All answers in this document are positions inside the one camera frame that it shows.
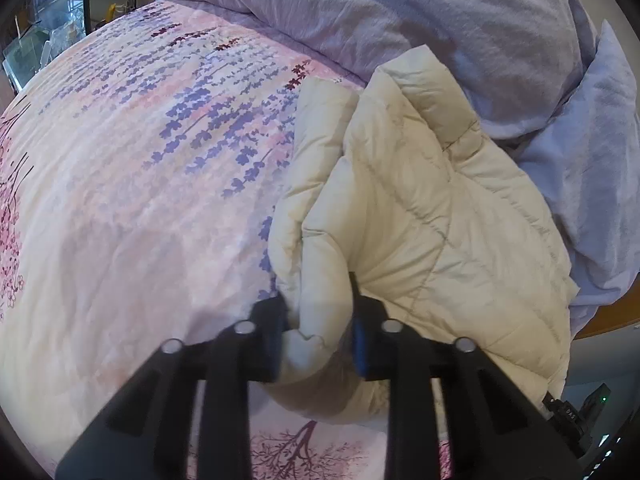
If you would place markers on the cream puffer jacket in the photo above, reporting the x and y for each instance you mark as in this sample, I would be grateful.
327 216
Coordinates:
425 210

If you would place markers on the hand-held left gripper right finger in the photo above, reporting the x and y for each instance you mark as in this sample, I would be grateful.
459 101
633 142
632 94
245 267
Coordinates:
358 350

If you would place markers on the wooden bed frame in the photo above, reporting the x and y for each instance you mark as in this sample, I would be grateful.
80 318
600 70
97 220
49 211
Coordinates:
610 317

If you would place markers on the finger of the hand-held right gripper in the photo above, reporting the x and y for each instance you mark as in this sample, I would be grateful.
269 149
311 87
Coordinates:
553 404

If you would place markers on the pink floral bed sheet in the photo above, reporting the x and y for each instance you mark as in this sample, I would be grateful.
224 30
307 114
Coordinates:
125 185

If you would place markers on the clutter of small items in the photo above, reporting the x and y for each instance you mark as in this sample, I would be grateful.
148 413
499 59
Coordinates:
50 45

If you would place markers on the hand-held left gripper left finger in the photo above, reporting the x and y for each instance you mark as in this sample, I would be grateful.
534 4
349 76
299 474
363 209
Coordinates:
272 340

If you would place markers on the lavender crinkled duvet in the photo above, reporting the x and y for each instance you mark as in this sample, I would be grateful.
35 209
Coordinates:
400 10

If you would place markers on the lavender crinkled pillow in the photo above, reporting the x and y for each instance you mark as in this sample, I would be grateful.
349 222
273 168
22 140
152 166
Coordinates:
600 160

